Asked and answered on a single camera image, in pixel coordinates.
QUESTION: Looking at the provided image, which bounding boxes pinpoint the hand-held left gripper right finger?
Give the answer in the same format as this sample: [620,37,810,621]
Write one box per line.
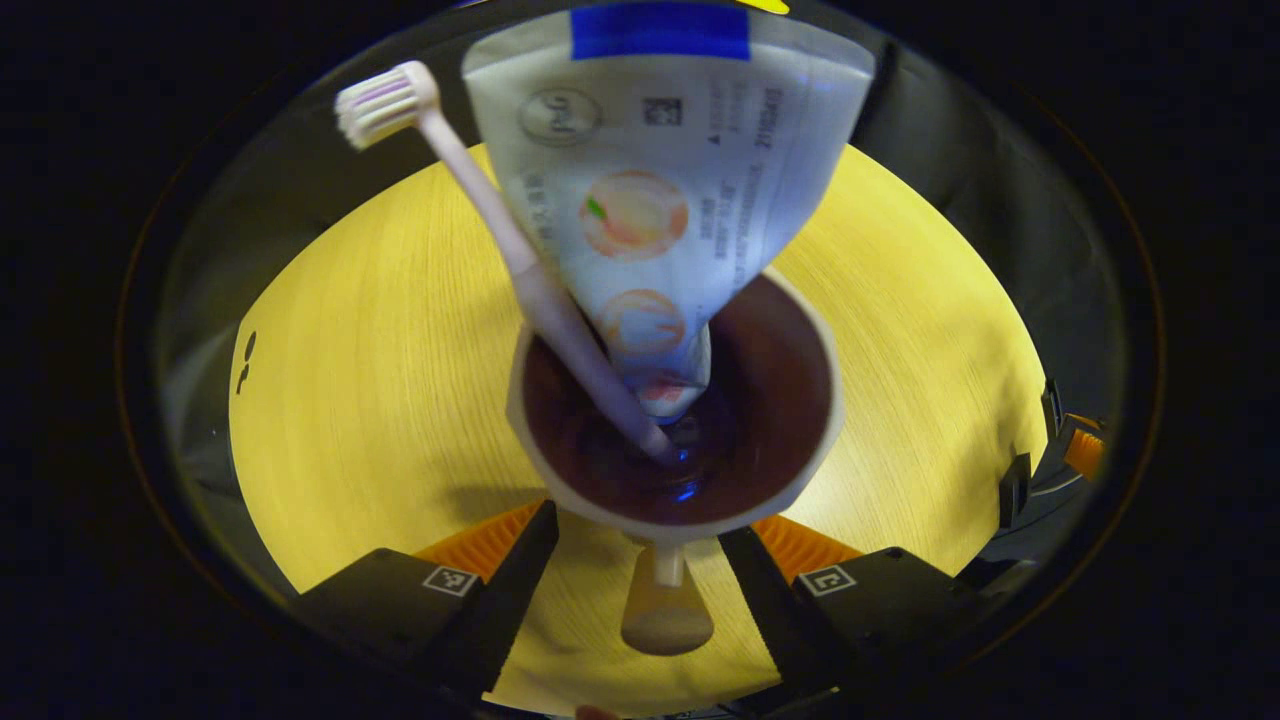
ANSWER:
[718,513,1006,713]

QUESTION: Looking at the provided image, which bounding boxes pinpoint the beige cup with wooden handle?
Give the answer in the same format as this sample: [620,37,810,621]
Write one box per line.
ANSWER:
[505,263,846,659]

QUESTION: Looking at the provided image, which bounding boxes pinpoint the white toothbrush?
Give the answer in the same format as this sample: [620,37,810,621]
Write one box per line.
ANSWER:
[333,60,676,463]

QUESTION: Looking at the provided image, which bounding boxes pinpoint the wooden desktop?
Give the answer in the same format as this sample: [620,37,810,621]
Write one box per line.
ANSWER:
[228,143,1048,719]

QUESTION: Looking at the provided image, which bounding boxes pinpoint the white toothpaste tube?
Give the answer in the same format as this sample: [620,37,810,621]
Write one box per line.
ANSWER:
[462,0,877,421]

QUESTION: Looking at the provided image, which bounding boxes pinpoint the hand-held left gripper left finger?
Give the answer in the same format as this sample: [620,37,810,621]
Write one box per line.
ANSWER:
[288,498,561,706]

